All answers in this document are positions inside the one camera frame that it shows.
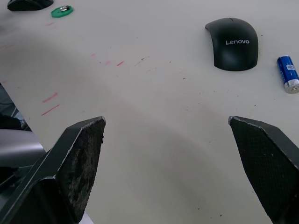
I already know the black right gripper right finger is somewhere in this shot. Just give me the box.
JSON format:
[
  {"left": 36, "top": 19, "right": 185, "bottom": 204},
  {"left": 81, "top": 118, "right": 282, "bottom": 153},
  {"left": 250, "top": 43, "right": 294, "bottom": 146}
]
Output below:
[{"left": 228, "top": 115, "right": 299, "bottom": 224}]

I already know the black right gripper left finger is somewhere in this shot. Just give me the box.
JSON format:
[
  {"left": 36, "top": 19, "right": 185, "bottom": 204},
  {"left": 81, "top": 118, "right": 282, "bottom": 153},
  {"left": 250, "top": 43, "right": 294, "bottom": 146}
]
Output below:
[{"left": 0, "top": 116, "right": 107, "bottom": 224}]

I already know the blue AA battery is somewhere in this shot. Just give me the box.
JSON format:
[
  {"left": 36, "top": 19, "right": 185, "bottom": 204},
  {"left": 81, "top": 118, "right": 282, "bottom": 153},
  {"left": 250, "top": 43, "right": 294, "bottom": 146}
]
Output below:
[{"left": 276, "top": 55, "right": 299, "bottom": 94}]

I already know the black Lenovo mouse cover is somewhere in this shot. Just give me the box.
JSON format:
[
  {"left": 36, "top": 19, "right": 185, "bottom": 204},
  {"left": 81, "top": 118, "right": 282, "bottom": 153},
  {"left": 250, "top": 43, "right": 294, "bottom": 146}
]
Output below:
[{"left": 205, "top": 17, "right": 259, "bottom": 71}]

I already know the green octagonal receiver holder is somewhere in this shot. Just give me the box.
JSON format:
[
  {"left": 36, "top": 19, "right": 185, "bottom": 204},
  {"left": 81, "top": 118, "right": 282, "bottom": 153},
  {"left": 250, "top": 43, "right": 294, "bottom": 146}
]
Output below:
[{"left": 50, "top": 5, "right": 75, "bottom": 18}]

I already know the silver right robot leg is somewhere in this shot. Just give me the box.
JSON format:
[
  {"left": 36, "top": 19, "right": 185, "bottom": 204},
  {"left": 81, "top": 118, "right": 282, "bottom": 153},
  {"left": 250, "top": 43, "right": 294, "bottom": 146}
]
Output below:
[{"left": 0, "top": 129, "right": 45, "bottom": 168}]

